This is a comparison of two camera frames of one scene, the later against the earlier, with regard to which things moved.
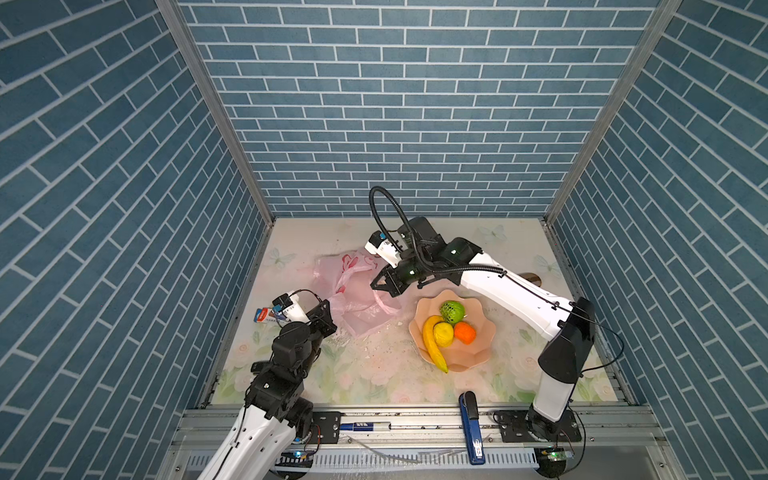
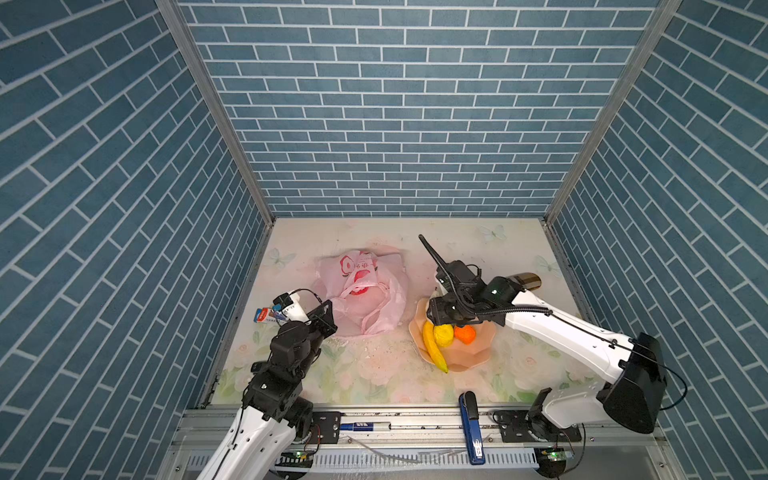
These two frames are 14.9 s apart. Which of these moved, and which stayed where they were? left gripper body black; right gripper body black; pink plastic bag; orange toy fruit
Moved: right gripper body black
Stayed: pink plastic bag; left gripper body black; orange toy fruit
